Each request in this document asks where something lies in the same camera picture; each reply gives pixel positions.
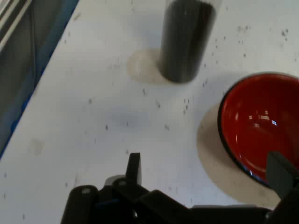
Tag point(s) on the aluminium wall rail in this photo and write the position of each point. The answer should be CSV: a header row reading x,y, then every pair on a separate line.
x,y
11,21

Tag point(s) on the red bowl with black rim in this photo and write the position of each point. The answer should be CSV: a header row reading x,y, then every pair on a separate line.
x,y
261,116

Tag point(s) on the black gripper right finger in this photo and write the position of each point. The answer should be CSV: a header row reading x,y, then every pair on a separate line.
x,y
278,175

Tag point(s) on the clear jar with black granules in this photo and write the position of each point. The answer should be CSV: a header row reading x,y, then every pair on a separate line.
x,y
187,42

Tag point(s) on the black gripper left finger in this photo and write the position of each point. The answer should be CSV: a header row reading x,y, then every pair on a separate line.
x,y
133,168

